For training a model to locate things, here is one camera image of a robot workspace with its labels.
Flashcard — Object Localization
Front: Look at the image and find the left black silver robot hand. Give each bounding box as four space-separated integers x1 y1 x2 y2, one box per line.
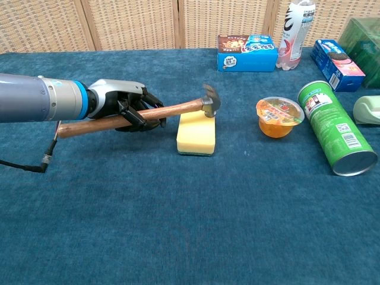
87 78 167 133

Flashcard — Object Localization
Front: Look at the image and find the blue Oreo cookie box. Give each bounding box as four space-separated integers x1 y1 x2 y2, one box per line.
310 39 366 93

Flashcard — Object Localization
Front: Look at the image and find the wooden handle claw hammer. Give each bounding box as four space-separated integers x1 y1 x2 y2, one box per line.
57 83 222 139

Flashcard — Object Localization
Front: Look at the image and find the yellow sponge with green base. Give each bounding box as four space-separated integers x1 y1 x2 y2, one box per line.
176 112 217 157

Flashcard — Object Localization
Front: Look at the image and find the blue snack box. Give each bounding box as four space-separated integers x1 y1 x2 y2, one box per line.
217 34 279 72

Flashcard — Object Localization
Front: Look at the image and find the woven rattan folding screen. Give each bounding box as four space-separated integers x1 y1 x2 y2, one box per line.
0 0 380 55

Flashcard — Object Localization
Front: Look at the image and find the blue velvet tablecloth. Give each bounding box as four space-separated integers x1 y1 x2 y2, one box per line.
0 46 380 285

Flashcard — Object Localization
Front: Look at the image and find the green chips can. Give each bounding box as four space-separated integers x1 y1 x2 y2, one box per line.
297 80 378 177

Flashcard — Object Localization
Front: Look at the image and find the green translucent plastic box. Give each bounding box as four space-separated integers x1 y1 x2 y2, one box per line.
338 17 380 90

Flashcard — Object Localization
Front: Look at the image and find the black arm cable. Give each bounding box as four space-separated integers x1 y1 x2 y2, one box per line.
0 120 62 173

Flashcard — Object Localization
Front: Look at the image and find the pale green tape dispenser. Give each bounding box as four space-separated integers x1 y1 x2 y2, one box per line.
352 95 380 125

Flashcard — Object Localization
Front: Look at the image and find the orange fruit jelly cup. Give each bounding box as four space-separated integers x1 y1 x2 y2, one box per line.
255 96 305 139

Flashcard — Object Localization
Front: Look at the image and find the clear drink bottle pink label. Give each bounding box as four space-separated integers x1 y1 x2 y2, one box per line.
275 0 316 72

